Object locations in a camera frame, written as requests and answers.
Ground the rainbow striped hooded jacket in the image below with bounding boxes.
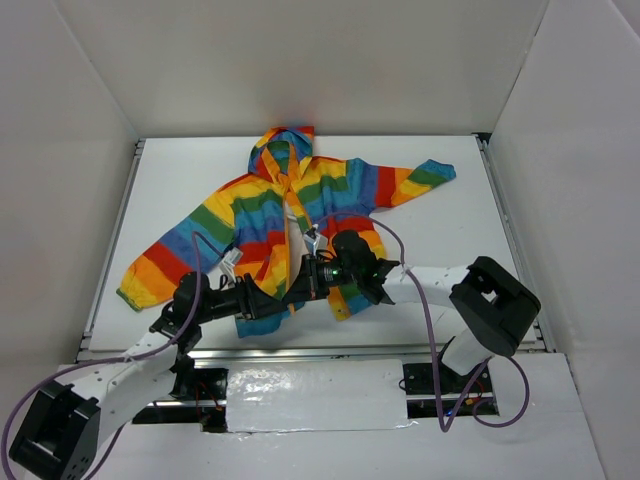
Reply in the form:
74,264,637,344
116,126,456,311

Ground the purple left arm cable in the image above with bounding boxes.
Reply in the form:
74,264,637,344
0,230,236,480

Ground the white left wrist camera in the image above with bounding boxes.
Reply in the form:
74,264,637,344
219,247,243,279

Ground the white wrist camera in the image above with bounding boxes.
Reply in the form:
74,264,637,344
303,227,323,255
219,247,243,279

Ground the right aluminium table rail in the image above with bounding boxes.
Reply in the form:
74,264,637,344
472,132,557,353

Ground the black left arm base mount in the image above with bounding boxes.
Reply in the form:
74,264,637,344
132,368,229,433

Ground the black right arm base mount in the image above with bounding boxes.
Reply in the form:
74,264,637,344
398,363,498,419

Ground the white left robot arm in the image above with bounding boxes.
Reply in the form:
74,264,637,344
1,272,328,479

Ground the aluminium table edge rail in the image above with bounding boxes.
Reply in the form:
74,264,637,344
74,138,146,363

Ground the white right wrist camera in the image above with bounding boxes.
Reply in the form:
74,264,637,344
303,227,323,255

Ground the white foil cover sheet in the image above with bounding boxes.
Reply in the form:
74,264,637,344
226,359,411,433

